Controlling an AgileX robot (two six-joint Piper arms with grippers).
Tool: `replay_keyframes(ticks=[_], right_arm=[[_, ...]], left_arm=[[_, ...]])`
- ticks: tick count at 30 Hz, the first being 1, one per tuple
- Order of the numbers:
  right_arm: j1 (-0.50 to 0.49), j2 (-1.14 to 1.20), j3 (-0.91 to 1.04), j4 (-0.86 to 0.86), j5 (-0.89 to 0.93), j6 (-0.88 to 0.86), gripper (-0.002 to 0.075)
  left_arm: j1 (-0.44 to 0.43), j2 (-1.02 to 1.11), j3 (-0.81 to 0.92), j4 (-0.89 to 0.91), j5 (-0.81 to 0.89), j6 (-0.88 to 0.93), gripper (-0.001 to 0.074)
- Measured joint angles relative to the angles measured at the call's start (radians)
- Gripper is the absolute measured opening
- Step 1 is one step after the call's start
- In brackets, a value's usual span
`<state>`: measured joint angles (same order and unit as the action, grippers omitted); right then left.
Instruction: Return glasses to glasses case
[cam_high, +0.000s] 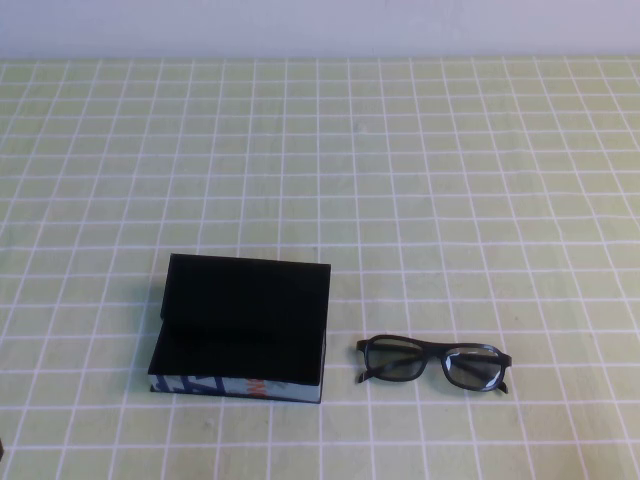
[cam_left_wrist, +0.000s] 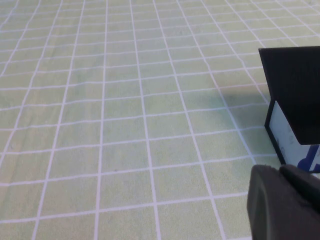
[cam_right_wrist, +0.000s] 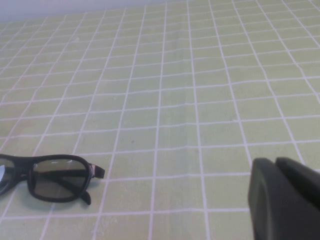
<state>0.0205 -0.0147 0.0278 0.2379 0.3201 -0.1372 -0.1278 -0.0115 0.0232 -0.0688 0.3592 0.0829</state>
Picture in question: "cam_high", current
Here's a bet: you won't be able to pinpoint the black glasses case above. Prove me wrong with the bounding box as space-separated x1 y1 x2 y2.
146 253 333 404

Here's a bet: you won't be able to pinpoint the black-framed glasses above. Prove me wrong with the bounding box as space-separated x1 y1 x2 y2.
355 333 515 395

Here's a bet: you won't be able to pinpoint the green checked tablecloth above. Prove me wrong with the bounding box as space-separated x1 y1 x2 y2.
0 55 640 480

